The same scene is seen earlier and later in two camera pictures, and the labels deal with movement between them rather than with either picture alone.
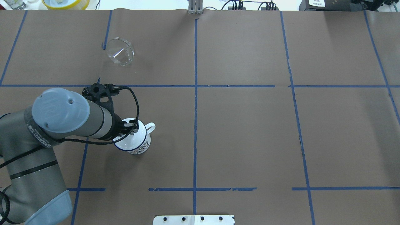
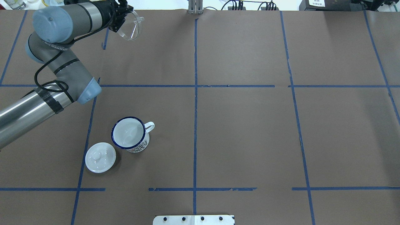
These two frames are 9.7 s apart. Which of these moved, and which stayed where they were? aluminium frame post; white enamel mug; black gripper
Moved: black gripper
Stayed: aluminium frame post; white enamel mug
